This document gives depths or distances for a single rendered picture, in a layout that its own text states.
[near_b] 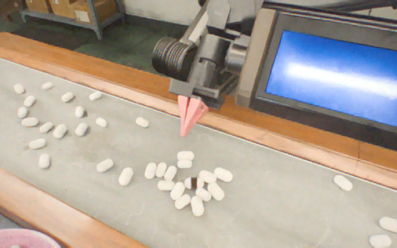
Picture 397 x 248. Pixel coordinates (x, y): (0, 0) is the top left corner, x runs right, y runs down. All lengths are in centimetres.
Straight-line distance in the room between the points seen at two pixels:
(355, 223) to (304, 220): 9
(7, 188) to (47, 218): 11
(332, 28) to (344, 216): 41
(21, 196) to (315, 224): 52
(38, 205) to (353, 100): 50
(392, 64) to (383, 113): 3
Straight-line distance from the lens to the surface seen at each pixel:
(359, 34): 20
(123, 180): 52
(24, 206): 56
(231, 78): 119
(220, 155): 56
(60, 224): 51
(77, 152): 63
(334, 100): 20
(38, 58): 98
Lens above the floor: 118
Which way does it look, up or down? 43 degrees down
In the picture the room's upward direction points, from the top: straight up
